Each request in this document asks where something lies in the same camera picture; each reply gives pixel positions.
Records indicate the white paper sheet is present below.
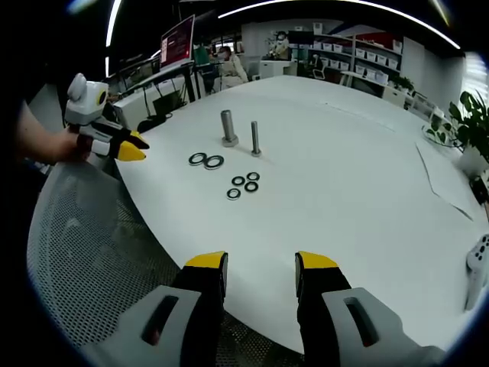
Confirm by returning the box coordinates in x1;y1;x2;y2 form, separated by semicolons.
414;141;479;222

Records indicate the large green potted plant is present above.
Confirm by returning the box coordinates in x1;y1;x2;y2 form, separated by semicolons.
423;89;489;177

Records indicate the white game controller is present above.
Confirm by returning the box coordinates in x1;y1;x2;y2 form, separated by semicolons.
464;234;489;311

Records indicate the thin threaded stud bolt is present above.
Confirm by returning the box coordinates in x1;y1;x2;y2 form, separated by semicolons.
250;120;264;158

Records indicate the grey mesh chair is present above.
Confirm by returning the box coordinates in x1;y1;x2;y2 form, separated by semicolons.
25;159;306;367

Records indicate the thick threaded stud bolt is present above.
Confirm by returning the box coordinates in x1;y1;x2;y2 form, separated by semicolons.
220;109;240;148

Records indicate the computer monitor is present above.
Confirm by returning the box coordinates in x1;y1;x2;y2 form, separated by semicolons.
159;14;196;73

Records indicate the white desk with black legs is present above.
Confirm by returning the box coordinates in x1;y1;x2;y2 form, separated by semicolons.
109;60;202;133

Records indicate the person's left hand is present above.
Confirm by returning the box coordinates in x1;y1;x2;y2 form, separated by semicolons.
53;126;95;164

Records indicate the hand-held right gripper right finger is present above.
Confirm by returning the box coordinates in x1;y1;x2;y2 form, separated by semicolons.
294;251;449;367

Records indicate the small green potted plant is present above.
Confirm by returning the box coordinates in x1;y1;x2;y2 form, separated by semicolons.
390;75;416;95

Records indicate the storage shelf with white bins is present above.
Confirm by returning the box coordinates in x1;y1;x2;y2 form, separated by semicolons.
307;21;405;86

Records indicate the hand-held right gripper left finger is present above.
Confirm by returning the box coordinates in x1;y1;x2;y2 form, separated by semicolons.
86;251;229;367

